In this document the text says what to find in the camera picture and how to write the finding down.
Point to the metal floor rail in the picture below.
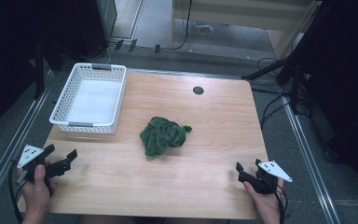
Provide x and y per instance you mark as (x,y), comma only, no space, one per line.
(310,161)
(12,149)

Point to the dark round table grommet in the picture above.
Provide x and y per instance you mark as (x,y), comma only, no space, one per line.
(198,90)

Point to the dark curtain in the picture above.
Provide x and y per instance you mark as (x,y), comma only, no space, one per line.
(345,87)
(9,62)

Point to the black upright stand post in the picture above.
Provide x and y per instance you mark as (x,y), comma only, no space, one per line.
(39,71)

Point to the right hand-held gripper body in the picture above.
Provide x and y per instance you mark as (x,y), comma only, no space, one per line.
(268,177)

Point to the small black floor block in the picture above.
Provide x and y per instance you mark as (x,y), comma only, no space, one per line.
(157,48)
(132,45)
(119,44)

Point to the light wooden furniture frame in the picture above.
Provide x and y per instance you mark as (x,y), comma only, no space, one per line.
(245,14)

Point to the red and white packet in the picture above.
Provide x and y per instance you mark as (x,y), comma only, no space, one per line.
(204,28)

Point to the black tripod stand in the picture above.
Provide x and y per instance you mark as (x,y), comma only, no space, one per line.
(292,67)

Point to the person's right hand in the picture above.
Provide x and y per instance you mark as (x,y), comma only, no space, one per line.
(267,207)

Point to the green cloth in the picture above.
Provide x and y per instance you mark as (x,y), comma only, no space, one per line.
(163,136)

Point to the white perforated plastic basket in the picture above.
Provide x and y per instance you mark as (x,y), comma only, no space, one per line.
(93,101)

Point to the person's left hand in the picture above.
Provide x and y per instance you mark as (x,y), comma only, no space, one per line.
(37,191)

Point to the black cabinet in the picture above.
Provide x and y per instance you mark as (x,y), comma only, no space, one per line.
(96,25)

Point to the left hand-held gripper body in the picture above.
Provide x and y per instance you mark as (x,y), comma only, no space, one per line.
(28,155)

